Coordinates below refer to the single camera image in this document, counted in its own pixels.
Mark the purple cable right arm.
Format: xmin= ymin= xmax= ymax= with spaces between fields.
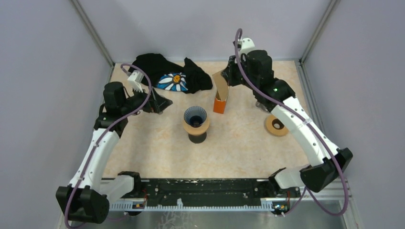
xmin=234 ymin=28 xmax=350 ymax=217

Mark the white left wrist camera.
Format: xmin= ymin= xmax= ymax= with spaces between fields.
xmin=127 ymin=71 xmax=144 ymax=93

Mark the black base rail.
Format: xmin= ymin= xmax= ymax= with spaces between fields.
xmin=139 ymin=178 xmax=286 ymax=209

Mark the brown paper coffee filter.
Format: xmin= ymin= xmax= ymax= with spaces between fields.
xmin=212 ymin=70 xmax=229 ymax=101

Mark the ribbed glass dripper cone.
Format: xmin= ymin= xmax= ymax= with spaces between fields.
xmin=183 ymin=106 xmax=207 ymax=128

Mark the orange coffee filter box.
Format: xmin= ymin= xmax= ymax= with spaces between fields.
xmin=213 ymin=91 xmax=228 ymax=114

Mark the black cloth with flower print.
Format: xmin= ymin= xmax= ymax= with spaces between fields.
xmin=132 ymin=53 xmax=213 ymax=94

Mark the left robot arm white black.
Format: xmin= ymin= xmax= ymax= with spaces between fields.
xmin=56 ymin=82 xmax=172 ymax=224

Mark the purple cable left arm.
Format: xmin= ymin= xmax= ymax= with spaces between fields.
xmin=64 ymin=63 xmax=153 ymax=229

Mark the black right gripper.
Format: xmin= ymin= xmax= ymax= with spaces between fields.
xmin=221 ymin=54 xmax=258 ymax=91

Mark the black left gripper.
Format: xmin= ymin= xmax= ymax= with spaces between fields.
xmin=120 ymin=84 xmax=173 ymax=115

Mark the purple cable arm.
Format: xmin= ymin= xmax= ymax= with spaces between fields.
xmin=234 ymin=28 xmax=350 ymax=217
xmin=64 ymin=63 xmax=153 ymax=229

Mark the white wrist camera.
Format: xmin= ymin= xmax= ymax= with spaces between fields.
xmin=127 ymin=71 xmax=144 ymax=93
xmin=237 ymin=38 xmax=256 ymax=54

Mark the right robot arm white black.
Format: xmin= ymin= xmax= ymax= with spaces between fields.
xmin=221 ymin=50 xmax=353 ymax=197

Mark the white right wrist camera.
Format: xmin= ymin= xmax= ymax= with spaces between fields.
xmin=237 ymin=38 xmax=256 ymax=54

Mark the smoky glass pitcher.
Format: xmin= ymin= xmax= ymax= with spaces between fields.
xmin=255 ymin=102 xmax=269 ymax=113

